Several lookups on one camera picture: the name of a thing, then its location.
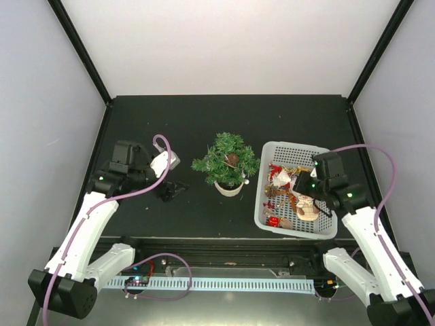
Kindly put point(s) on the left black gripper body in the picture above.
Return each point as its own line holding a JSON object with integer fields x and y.
{"x": 163, "y": 194}

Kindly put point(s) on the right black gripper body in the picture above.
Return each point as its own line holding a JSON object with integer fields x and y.
{"x": 315, "y": 191}

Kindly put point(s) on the white plastic basket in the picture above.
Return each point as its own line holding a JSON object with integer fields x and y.
{"x": 291, "y": 155}

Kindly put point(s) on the red star ornament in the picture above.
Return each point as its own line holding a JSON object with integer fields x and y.
{"x": 274, "y": 169}

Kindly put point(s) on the small green christmas tree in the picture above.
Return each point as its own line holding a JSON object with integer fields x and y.
{"x": 226, "y": 143}

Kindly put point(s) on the string lights with battery box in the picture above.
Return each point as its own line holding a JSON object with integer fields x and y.
{"x": 219, "y": 172}

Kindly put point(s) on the pine cone ornament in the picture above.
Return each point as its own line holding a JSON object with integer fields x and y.
{"x": 232, "y": 159}
{"x": 271, "y": 190}

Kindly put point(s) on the silver bow ornament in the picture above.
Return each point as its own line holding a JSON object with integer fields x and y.
{"x": 281, "y": 179}

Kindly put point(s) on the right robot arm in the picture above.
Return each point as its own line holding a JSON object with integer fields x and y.
{"x": 390, "y": 291}

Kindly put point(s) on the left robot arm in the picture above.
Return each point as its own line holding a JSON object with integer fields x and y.
{"x": 70, "y": 281}

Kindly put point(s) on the gold script word ornament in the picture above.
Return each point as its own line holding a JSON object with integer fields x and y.
{"x": 297, "y": 170}

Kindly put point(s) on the orange ribbon bow ornament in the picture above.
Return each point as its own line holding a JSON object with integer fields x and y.
{"x": 289, "y": 198}

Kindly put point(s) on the snowman figurine ornament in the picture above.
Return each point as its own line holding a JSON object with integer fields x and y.
{"x": 305, "y": 209}

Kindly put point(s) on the brown wooden ornament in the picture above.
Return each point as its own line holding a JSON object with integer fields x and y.
{"x": 285, "y": 224}

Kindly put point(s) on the red gift box ornament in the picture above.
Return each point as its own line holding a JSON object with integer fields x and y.
{"x": 272, "y": 222}

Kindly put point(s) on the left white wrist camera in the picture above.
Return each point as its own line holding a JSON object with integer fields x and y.
{"x": 159, "y": 163}

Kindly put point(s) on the white slotted cable duct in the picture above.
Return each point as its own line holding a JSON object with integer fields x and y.
{"x": 258, "y": 285}

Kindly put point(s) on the black frame post right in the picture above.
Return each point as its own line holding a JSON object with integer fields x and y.
{"x": 382, "y": 44}

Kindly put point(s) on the black frame post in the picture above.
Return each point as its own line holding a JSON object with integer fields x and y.
{"x": 382, "y": 44}
{"x": 71, "y": 32}

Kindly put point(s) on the black frame post left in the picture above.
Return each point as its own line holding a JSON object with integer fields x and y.
{"x": 71, "y": 32}

